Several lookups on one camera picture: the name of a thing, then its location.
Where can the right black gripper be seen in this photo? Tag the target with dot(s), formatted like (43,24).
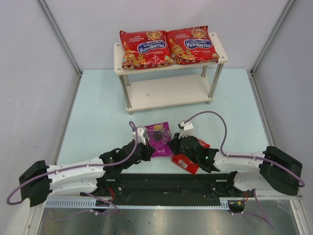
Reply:
(178,145)

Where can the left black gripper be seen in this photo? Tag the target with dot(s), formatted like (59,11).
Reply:
(145,150)

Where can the red assorted gummy bag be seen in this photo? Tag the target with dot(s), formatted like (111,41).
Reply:
(190,166)

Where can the purple grape gummy bag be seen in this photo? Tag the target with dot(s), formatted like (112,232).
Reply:
(158,136)

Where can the red Konfety candy bag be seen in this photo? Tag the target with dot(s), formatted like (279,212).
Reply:
(145,49)
(191,45)

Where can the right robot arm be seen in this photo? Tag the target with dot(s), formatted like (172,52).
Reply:
(271,168)

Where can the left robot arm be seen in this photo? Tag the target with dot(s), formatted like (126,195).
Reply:
(42,181)

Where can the white two-tier wooden shelf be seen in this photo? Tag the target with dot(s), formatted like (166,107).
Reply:
(169,91)

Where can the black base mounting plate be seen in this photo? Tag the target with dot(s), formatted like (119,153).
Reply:
(182,190)

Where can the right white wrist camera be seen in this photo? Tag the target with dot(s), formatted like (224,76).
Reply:
(186,129)

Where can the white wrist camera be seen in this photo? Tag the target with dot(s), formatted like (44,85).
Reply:
(140,135)
(186,129)

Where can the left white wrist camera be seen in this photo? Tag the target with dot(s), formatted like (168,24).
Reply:
(140,135)

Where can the white slotted cable duct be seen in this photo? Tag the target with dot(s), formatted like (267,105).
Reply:
(75,203)

